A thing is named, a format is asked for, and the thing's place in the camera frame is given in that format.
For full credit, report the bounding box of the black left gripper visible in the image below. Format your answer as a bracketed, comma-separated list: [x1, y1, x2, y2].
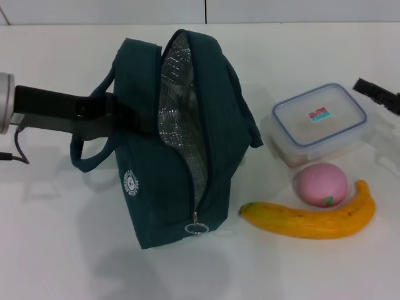
[14, 84, 158, 141]

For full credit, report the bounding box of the dark teal insulated lunch bag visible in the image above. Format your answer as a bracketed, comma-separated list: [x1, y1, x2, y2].
[69, 29, 265, 251]

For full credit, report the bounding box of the pink toy peach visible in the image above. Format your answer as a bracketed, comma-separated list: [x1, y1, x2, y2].
[292, 162, 349, 208]

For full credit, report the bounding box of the clear zipper pull ring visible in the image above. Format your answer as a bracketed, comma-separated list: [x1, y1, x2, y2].
[184, 211, 209, 234]

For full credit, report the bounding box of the yellow banana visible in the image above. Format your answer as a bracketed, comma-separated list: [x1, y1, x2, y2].
[239, 180, 377, 240]

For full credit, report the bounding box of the dark left arm cable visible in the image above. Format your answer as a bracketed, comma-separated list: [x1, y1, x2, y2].
[0, 126, 31, 165]

